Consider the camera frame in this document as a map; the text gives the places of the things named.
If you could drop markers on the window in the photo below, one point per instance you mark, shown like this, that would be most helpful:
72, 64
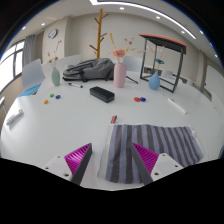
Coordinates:
8, 66

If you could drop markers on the grey curtain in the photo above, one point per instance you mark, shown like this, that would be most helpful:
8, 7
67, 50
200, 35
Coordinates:
29, 50

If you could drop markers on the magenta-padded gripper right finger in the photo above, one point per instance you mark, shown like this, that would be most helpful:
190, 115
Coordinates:
148, 159

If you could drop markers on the pink vase with flowers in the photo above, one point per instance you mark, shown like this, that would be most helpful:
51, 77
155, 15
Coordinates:
120, 75

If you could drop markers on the white whiteboard eraser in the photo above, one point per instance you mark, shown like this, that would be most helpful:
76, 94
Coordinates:
176, 105

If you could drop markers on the green vase with dried flowers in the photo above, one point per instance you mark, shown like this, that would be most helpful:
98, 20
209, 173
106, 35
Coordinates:
55, 77

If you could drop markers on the orange round magnet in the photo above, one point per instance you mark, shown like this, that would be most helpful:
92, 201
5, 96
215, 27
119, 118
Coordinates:
46, 101

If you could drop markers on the white chair with blue seat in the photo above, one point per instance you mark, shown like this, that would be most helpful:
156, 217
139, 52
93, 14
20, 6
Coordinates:
32, 75

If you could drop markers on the small red eraser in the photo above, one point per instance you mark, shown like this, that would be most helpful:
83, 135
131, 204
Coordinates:
113, 119

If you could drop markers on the wooden coat rack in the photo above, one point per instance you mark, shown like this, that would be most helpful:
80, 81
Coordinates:
99, 33

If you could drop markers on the red round magnet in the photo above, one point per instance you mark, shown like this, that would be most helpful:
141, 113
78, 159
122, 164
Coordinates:
136, 99

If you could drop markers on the black pen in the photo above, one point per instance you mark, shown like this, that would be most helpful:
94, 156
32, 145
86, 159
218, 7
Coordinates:
131, 79

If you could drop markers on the white remote control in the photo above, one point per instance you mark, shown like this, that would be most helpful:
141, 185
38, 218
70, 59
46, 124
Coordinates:
15, 117

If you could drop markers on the round wall clock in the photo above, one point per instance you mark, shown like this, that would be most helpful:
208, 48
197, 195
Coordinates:
52, 33

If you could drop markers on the blue vase with dried flowers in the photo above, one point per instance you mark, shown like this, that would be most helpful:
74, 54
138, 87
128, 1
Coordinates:
154, 81

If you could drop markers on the black frame orange top stand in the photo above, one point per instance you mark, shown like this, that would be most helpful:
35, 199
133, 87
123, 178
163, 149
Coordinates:
166, 41

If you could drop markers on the grey backpack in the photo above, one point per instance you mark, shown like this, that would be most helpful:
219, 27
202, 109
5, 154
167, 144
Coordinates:
90, 69

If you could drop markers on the ceiling spot lights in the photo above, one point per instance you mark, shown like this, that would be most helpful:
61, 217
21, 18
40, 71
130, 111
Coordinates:
121, 8

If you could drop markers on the black and white marker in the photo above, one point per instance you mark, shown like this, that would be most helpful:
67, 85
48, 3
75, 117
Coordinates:
75, 85

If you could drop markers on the blue round magnet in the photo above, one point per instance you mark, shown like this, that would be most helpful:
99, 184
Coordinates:
142, 99
58, 96

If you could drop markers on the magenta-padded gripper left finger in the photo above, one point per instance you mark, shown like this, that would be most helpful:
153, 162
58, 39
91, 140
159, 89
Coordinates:
78, 160

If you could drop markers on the curved ceiling light strip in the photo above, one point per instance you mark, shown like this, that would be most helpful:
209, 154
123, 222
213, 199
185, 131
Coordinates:
143, 7

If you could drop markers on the grey purple striped towel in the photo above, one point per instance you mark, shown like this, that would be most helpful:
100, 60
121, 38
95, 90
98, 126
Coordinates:
166, 143

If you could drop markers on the black rectangular case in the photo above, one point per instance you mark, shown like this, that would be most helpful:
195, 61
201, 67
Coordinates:
102, 94

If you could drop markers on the green round magnet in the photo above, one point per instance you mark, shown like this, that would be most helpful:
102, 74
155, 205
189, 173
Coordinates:
52, 95

